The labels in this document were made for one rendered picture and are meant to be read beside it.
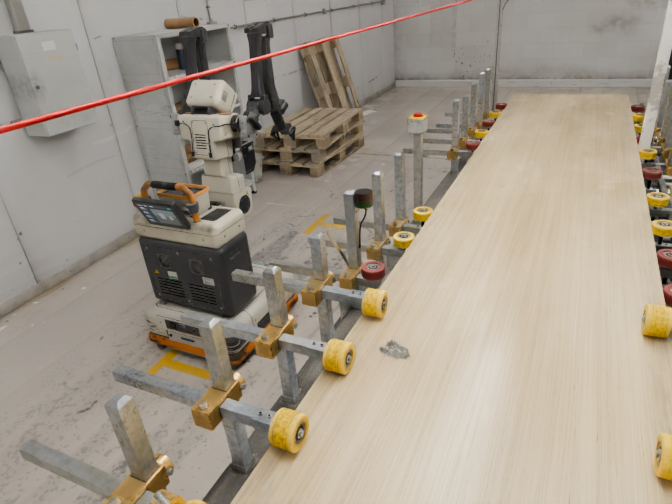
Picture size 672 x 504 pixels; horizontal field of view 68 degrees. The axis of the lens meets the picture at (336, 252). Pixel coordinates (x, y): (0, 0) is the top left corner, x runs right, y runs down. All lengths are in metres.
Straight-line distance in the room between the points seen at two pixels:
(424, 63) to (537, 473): 9.05
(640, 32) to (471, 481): 8.70
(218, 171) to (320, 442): 1.89
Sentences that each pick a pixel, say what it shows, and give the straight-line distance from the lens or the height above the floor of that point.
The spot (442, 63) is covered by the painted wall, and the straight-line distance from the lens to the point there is 9.73.
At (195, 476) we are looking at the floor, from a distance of 2.36.
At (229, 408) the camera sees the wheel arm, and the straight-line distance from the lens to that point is 1.17.
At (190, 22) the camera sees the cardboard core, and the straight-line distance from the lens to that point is 4.56.
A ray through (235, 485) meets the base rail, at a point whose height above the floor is 0.70.
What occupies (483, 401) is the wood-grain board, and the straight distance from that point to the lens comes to 1.23.
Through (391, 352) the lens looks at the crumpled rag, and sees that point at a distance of 1.33.
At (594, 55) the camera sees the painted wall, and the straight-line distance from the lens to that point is 9.42.
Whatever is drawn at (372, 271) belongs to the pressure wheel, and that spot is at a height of 0.91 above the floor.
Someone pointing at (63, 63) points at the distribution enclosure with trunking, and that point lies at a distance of 3.85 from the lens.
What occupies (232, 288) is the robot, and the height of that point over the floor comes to 0.46.
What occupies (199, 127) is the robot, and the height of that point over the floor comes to 1.18.
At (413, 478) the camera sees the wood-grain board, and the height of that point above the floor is 0.90.
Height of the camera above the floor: 1.75
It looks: 28 degrees down
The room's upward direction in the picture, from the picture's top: 5 degrees counter-clockwise
